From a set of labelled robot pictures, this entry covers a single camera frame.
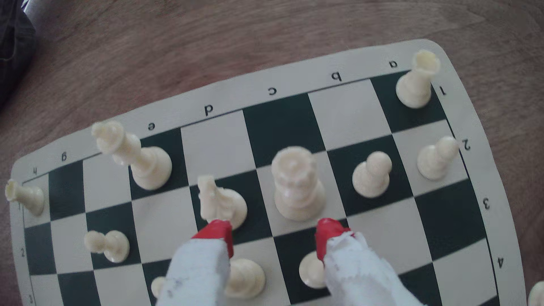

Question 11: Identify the dark fabric item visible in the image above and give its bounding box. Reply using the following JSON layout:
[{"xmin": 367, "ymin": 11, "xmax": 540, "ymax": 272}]
[{"xmin": 0, "ymin": 0, "xmax": 38, "ymax": 107}]

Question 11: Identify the white queen chess piece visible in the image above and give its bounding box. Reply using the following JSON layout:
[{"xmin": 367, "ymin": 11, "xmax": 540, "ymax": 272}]
[{"xmin": 271, "ymin": 146, "xmax": 326, "ymax": 222}]

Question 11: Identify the white pawn chess piece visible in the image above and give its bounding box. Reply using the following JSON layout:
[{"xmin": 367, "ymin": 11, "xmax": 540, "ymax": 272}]
[
  {"xmin": 416, "ymin": 136, "xmax": 460, "ymax": 181},
  {"xmin": 352, "ymin": 151, "xmax": 393, "ymax": 199},
  {"xmin": 150, "ymin": 276, "xmax": 167, "ymax": 299},
  {"xmin": 298, "ymin": 251, "xmax": 328, "ymax": 290},
  {"xmin": 84, "ymin": 230, "xmax": 131, "ymax": 264}
]

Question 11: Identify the white knight chess piece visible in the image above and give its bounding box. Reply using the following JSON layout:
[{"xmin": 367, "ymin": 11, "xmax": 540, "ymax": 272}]
[
  {"xmin": 527, "ymin": 280, "xmax": 544, "ymax": 306},
  {"xmin": 197, "ymin": 175, "xmax": 248, "ymax": 230}
]

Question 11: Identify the white rook chess piece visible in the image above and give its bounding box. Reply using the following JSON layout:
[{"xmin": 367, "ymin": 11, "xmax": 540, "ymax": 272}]
[
  {"xmin": 395, "ymin": 50, "xmax": 441, "ymax": 109},
  {"xmin": 5, "ymin": 179, "xmax": 45, "ymax": 216}
]

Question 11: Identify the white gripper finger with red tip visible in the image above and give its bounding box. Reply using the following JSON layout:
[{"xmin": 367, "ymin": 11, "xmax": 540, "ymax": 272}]
[
  {"xmin": 156, "ymin": 219, "xmax": 235, "ymax": 306},
  {"xmin": 315, "ymin": 218, "xmax": 426, "ymax": 306}
]

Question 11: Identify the green and cream chessboard mat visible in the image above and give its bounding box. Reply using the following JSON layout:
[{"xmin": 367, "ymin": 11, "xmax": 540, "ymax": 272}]
[{"xmin": 9, "ymin": 38, "xmax": 528, "ymax": 306}]

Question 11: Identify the white king chess piece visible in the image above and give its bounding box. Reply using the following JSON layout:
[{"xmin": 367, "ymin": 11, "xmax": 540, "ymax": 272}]
[{"xmin": 91, "ymin": 121, "xmax": 173, "ymax": 191}]

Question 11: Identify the white bishop chess piece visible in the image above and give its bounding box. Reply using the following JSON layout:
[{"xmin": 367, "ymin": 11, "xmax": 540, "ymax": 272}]
[{"xmin": 224, "ymin": 258, "xmax": 267, "ymax": 299}]

